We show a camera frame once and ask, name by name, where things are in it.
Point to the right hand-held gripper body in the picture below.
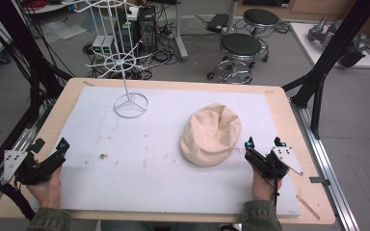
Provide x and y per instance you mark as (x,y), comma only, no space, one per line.
(269,166)

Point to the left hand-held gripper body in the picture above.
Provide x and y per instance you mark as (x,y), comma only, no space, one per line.
(40,170)

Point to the beige cloth hat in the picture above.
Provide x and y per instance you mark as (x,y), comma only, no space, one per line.
(210,136)

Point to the person's right hand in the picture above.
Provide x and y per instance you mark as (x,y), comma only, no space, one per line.
(263,189)

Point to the person's left hand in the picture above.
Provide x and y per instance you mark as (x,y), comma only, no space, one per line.
(48,192)

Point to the light wooden table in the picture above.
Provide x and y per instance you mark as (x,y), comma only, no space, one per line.
(289,128)

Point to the grey tape piece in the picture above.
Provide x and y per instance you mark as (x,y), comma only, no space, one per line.
(318,180)

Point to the thin wooden stick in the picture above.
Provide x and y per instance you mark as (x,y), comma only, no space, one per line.
(308,207)

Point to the brown tape strip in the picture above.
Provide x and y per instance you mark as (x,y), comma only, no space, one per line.
(88,83)

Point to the white foam mat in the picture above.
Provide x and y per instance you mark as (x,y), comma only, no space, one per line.
(141,166)

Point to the black round stool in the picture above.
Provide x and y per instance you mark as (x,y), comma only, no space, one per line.
(260,16)
(240,45)

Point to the white platform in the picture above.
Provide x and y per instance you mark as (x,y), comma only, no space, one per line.
(305,41)

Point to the white box with green light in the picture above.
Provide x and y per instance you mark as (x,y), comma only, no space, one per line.
(97,45)
(108,45)

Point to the black flat device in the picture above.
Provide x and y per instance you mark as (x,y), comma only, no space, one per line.
(218,22)

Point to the grey metal table leg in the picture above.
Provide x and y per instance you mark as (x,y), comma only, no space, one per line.
(180,35)
(232,16)

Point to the black computer tower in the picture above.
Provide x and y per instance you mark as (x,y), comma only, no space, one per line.
(147,30)

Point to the aluminium rail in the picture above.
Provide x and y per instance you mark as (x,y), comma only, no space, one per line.
(9,150)
(327,166)

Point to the black metal frame stand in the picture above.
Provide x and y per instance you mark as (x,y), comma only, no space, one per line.
(29,54)
(327,61)

